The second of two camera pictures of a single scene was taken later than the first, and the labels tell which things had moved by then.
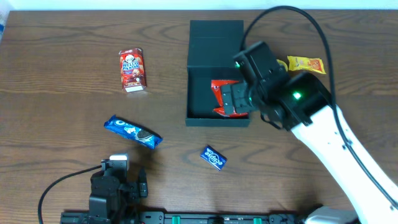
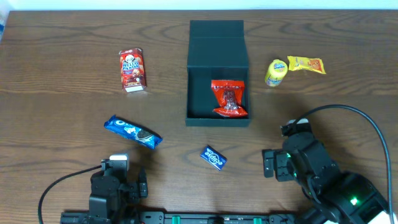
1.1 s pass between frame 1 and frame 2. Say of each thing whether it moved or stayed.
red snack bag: stayed
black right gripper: moved
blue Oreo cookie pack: stayed
